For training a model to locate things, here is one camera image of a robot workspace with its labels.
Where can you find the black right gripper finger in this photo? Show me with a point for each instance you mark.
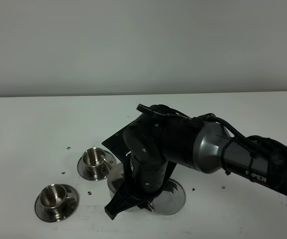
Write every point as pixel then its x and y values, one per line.
pixel 122 200

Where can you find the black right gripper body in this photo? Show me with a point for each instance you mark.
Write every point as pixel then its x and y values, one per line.
pixel 137 146

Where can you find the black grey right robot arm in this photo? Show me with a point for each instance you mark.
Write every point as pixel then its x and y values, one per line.
pixel 208 143

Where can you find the stainless steel teapot saucer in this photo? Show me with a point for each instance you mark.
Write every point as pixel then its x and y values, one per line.
pixel 170 201

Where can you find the far stainless steel teacup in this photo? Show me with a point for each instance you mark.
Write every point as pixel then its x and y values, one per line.
pixel 93 159

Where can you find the stainless steel teacup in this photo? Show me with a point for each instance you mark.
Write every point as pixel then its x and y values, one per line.
pixel 53 197
pixel 93 159

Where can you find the near stainless steel teacup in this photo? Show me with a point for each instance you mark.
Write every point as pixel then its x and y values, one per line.
pixel 53 197

